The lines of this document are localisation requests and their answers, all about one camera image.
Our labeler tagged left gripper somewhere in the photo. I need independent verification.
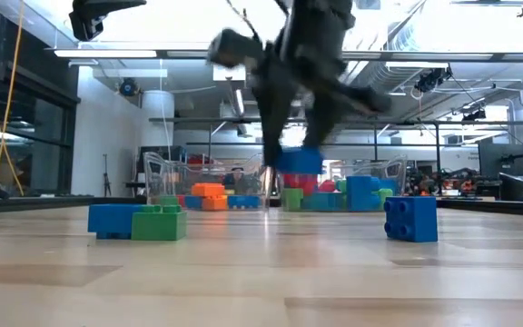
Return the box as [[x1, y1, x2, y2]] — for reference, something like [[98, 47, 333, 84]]
[[69, 0, 147, 43]]

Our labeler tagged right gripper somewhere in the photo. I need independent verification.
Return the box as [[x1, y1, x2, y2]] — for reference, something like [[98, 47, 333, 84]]
[[252, 40, 393, 168]]

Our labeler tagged large light blue long block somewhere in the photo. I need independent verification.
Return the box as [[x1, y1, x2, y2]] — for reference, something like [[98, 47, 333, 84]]
[[301, 191, 349, 213]]

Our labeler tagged small orange long block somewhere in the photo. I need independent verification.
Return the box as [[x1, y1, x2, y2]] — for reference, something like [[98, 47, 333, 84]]
[[191, 182, 226, 198]]

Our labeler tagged small orange square block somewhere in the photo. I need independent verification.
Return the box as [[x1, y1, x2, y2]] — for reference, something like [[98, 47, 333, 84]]
[[201, 195, 230, 212]]

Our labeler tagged white ceiling box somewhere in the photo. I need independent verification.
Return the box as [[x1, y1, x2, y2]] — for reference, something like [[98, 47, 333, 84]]
[[212, 60, 247, 83]]

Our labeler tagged person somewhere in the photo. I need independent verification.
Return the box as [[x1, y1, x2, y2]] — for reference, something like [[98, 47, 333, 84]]
[[222, 166, 250, 195]]

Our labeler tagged clear plastic bin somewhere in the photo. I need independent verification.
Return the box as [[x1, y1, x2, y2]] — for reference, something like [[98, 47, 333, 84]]
[[142, 151, 272, 211], [273, 154, 409, 213]]

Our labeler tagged white cylinder tank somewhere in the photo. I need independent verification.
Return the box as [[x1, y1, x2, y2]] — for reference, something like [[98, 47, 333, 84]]
[[142, 89, 176, 147]]

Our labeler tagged black tripod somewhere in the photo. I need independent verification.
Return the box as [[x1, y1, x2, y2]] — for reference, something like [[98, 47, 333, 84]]
[[101, 153, 112, 197]]

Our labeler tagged black computer monitor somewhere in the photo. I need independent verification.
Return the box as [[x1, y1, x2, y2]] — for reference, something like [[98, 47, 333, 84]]
[[478, 142, 523, 179]]

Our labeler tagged blue ring ceiling device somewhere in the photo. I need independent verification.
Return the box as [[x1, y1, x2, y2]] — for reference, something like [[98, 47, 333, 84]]
[[120, 77, 140, 97]]

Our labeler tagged silver ceiling duct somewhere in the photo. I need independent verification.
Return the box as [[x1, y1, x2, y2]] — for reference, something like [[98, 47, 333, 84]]
[[342, 58, 426, 142]]

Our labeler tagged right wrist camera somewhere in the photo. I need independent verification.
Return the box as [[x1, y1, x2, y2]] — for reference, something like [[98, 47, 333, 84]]
[[206, 27, 263, 70]]

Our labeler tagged black metal rack frame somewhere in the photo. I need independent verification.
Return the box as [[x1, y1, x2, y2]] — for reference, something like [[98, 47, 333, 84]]
[[150, 117, 523, 196]]

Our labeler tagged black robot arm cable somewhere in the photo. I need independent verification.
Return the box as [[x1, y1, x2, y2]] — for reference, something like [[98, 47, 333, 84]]
[[224, 0, 262, 43]]

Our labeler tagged black ceiling camera rig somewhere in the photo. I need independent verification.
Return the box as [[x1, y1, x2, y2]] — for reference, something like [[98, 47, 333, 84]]
[[462, 108, 488, 123], [413, 66, 454, 94]]

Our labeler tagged black metal table frame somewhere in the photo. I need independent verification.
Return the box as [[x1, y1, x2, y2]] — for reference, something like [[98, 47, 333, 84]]
[[0, 193, 523, 216]]

